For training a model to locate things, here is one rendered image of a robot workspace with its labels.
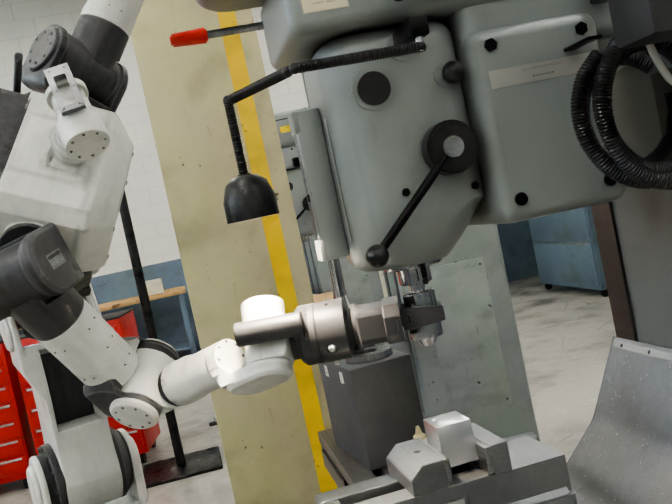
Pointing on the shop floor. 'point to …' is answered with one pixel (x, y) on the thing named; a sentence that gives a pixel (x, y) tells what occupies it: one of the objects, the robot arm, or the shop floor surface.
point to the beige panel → (233, 237)
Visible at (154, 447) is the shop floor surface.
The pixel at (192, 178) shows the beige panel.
